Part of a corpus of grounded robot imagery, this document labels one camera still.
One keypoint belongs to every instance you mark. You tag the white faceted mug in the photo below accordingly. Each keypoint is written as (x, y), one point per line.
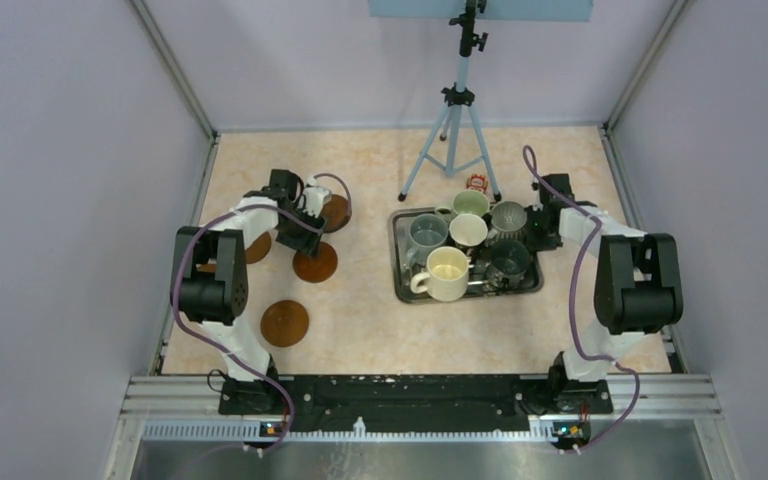
(468, 230)

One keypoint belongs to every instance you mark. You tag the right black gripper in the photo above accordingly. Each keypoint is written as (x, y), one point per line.
(534, 243)

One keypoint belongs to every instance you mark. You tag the blue board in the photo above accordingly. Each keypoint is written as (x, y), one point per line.
(495, 10)

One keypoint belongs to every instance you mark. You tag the cream mug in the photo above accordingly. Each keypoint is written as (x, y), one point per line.
(445, 276)

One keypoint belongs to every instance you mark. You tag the light green mug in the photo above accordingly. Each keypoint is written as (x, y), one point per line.
(465, 202)

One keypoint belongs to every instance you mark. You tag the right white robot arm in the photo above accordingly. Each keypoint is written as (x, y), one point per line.
(637, 289)

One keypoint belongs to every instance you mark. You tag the aluminium frame rail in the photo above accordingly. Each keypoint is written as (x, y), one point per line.
(186, 408)

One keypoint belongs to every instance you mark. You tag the blue camera tripod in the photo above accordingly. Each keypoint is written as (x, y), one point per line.
(458, 99)

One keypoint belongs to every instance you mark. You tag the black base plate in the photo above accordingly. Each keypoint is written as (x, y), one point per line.
(460, 403)

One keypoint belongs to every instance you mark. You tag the dark teal mug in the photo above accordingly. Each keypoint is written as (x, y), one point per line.
(509, 261)

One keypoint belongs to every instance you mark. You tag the red owl figurine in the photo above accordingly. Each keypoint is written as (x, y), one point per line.
(477, 182)

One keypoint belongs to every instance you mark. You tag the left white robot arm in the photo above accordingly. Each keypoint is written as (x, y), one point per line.
(209, 284)

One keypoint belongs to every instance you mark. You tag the steel tray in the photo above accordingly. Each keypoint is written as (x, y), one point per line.
(479, 280)

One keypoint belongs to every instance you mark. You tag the blue-grey mug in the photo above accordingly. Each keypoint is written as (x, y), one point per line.
(425, 233)

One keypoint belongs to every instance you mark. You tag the grey ribbed mug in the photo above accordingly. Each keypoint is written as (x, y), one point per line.
(508, 220)

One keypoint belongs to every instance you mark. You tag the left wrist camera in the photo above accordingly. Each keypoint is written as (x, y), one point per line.
(315, 197)

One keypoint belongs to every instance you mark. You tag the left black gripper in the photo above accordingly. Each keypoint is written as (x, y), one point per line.
(308, 242)

